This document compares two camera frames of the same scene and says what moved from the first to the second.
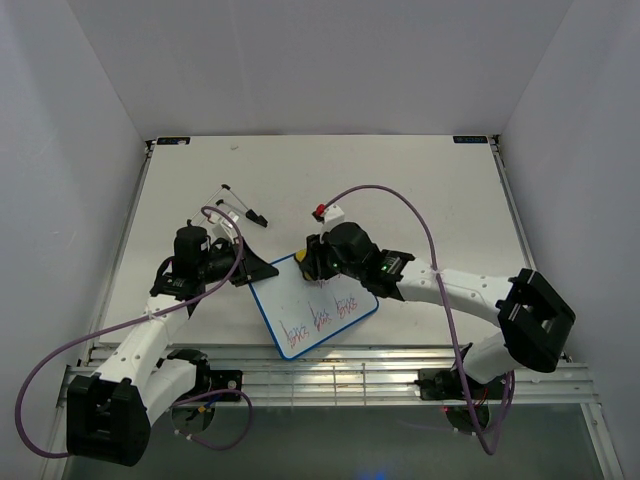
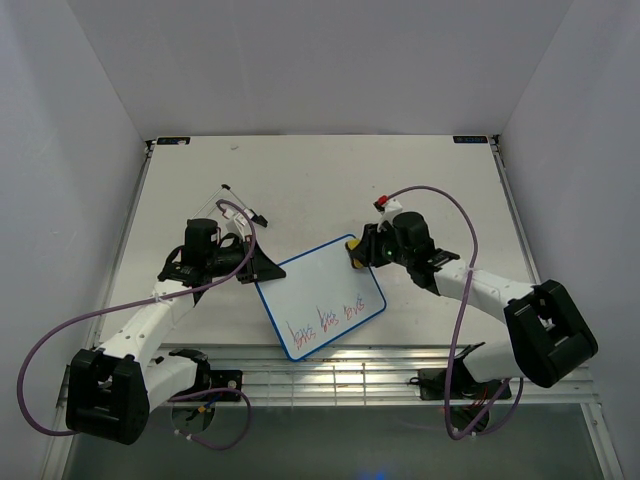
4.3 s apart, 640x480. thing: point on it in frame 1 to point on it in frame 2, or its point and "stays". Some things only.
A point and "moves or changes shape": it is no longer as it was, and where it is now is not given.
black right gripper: [313, 263] to [370, 244]
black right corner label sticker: [470, 139] stays
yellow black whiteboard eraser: [301, 254] moves or changes shape
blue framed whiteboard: [304, 314] stays
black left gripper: [252, 268] stays
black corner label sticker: [173, 140] stays
